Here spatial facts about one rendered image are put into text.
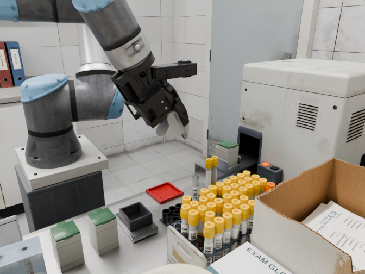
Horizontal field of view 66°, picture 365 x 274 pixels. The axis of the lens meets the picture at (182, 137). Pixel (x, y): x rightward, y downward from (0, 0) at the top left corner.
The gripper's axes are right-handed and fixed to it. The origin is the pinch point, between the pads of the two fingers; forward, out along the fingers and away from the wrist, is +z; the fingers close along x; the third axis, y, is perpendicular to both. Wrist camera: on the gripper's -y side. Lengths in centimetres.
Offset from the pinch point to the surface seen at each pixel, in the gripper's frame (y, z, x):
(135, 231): 22.3, 4.8, 6.1
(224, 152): -6.2, 12.5, 1.1
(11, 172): 57, 46, -159
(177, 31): -144, 59, -213
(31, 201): 36.0, 2.0, -25.5
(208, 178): 3.2, 9.8, 5.8
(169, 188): 9.3, 13.7, -5.0
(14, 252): 35.1, -12.6, 9.8
